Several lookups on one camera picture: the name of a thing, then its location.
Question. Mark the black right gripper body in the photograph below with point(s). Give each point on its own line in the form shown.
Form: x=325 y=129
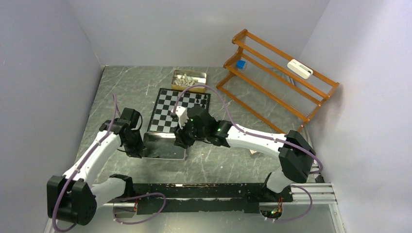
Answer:
x=189 y=133

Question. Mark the black and white chessboard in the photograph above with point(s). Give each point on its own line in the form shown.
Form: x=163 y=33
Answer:
x=161 y=119

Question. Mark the silver tin box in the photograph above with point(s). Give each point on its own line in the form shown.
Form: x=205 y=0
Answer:
x=161 y=146

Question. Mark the white rectangular device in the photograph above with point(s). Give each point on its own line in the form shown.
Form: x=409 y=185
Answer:
x=300 y=69

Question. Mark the blue cube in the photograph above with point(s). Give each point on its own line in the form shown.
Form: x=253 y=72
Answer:
x=241 y=64

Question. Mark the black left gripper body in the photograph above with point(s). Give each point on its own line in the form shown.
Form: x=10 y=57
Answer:
x=134 y=145

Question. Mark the orange wooden rack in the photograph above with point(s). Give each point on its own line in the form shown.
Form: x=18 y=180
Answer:
x=269 y=90

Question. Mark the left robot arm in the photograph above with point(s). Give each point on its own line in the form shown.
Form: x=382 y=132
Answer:
x=73 y=197

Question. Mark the pile of white chess pieces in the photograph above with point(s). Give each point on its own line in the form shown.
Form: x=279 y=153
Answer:
x=183 y=80

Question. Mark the gold tin box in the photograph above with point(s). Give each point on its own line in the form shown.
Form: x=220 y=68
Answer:
x=200 y=77

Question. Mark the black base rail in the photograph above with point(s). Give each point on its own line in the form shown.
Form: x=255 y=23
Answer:
x=203 y=197

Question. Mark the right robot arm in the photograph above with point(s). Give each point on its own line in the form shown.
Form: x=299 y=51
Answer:
x=294 y=153

